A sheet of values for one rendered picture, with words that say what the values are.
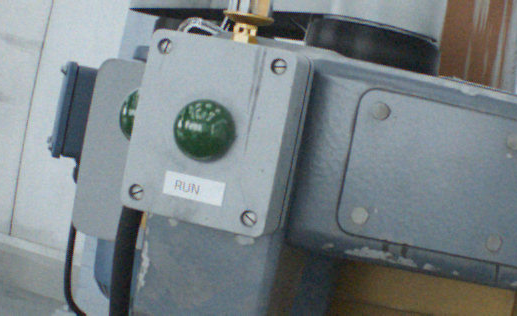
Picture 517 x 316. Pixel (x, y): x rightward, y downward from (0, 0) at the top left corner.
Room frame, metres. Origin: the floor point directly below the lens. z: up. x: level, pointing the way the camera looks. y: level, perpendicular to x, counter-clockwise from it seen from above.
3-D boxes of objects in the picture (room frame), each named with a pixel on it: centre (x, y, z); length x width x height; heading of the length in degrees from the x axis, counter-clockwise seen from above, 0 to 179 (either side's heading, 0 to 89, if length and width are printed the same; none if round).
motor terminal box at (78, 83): (1.11, 0.17, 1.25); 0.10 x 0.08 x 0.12; 12
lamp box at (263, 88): (0.59, 0.02, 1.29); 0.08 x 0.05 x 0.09; 77
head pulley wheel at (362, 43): (0.76, -0.06, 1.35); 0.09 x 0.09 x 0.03
